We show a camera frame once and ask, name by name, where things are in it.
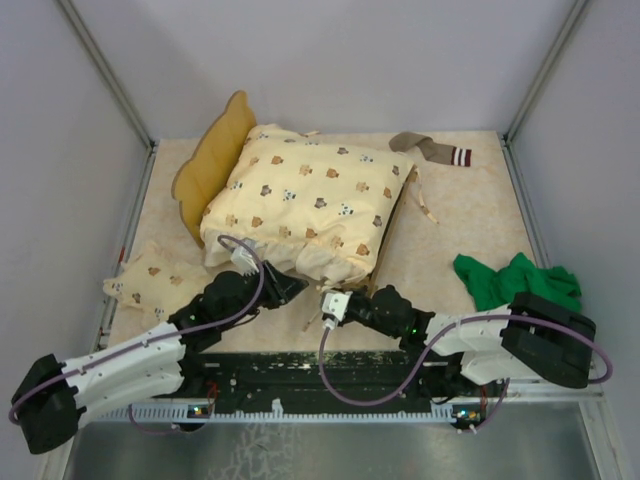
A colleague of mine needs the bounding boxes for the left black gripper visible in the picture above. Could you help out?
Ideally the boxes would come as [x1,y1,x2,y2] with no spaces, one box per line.
[219,259,309,330]

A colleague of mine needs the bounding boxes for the cream animal print cushion cover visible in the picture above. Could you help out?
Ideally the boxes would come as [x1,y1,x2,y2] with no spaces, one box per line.
[200,124,417,289]

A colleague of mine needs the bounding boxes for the wooden pet bed frame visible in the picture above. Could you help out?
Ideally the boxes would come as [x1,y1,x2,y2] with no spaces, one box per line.
[172,91,415,284]

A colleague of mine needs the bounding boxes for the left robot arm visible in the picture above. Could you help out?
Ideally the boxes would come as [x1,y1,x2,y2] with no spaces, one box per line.
[9,262,309,455]

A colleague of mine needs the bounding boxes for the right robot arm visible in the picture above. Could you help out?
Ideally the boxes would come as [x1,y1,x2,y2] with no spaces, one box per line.
[334,286,596,396]

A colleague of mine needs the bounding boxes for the green cloth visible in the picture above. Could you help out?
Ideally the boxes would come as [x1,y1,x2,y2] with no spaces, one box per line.
[453,252,582,313]

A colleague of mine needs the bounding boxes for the small cream animal pillow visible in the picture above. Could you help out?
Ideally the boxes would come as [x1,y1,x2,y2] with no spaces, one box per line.
[103,241,212,328]

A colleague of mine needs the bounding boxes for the brown striped sock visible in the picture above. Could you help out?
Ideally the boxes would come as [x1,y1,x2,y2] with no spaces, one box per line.
[389,131,472,168]

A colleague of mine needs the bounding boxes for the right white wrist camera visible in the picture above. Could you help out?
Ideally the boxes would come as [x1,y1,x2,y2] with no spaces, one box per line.
[320,290,352,330]

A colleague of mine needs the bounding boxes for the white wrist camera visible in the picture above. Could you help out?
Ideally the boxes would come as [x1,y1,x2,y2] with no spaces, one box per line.
[230,238,262,275]
[320,290,352,330]

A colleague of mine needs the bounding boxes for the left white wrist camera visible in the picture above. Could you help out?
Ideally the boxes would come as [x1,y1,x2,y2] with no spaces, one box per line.
[230,238,262,275]

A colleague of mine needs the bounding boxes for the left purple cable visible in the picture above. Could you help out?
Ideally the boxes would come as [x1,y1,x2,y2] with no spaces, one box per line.
[9,234,265,436]

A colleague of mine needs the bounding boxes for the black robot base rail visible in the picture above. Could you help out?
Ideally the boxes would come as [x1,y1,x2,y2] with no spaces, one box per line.
[103,351,603,431]

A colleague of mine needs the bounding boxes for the right aluminium frame post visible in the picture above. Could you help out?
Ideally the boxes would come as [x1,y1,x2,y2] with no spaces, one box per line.
[502,0,594,146]

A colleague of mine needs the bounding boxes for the aluminium frame post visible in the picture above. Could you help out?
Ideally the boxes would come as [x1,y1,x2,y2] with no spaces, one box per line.
[502,0,594,146]
[54,0,157,151]

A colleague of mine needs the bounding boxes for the left aluminium frame post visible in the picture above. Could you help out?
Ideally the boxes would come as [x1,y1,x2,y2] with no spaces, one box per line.
[54,0,157,151]

